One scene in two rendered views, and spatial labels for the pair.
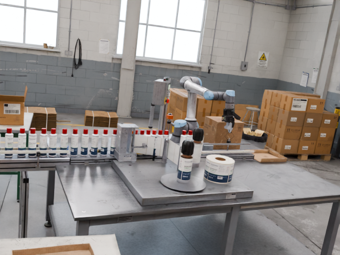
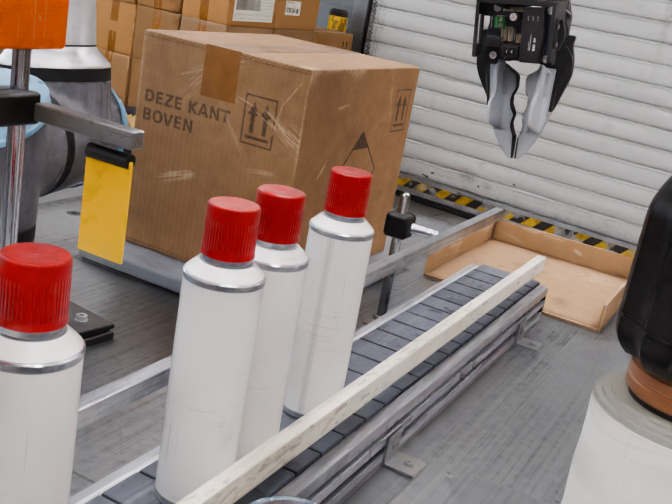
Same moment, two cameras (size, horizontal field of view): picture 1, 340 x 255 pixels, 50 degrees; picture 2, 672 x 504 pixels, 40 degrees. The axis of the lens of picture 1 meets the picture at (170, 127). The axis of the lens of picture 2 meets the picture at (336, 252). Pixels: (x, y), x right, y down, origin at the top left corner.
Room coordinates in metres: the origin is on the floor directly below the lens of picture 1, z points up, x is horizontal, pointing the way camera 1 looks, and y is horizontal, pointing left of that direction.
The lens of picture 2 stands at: (2.49, 0.17, 1.23)
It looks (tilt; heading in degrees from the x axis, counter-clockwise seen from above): 17 degrees down; 321
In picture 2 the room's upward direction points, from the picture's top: 10 degrees clockwise
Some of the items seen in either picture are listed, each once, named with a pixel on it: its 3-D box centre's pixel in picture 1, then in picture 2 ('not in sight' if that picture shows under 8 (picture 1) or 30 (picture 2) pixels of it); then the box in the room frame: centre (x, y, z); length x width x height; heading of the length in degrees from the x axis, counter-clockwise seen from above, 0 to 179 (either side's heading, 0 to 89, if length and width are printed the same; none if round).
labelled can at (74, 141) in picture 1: (74, 142); not in sight; (2.56, 0.68, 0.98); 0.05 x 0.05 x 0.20
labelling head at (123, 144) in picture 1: (126, 142); not in sight; (2.64, 0.31, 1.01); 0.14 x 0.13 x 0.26; 116
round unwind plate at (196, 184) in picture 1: (182, 182); not in sight; (2.29, -0.13, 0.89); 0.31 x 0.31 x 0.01
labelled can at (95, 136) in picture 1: (94, 142); not in sight; (2.63, 0.55, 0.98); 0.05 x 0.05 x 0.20
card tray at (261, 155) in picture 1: (265, 155); (540, 268); (3.33, -0.93, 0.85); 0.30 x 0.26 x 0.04; 116
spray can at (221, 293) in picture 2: (182, 142); (212, 355); (2.95, -0.12, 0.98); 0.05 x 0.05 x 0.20
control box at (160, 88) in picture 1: (161, 92); not in sight; (2.93, 0.10, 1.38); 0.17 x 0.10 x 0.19; 171
